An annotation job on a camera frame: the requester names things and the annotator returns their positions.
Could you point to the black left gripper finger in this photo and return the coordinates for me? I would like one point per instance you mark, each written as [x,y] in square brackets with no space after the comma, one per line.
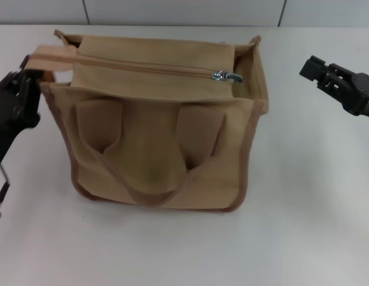
[28,95]
[25,62]

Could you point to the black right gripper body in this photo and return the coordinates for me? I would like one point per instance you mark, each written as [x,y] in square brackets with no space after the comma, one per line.
[366,89]

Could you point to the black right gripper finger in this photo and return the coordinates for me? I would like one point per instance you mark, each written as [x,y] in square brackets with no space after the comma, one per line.
[342,92]
[312,68]

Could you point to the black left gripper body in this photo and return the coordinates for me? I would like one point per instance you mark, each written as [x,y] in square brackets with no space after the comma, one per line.
[6,119]

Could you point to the silver metal zipper pull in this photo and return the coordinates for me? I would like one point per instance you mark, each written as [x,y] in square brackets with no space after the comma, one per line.
[226,76]

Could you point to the khaki canvas food bag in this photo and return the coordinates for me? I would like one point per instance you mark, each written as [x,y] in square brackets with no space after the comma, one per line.
[154,140]

